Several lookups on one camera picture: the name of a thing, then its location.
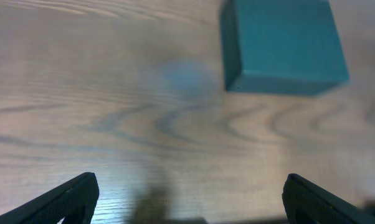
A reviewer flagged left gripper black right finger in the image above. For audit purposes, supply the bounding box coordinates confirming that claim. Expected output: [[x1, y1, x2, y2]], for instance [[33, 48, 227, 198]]
[[282, 174, 375, 224]]

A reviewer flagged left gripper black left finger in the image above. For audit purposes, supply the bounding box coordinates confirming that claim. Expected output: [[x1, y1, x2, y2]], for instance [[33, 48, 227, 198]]
[[0, 172, 99, 224]]

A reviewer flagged black box with lid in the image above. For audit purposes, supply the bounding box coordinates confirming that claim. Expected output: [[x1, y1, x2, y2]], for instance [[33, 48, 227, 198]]
[[219, 0, 349, 96]]

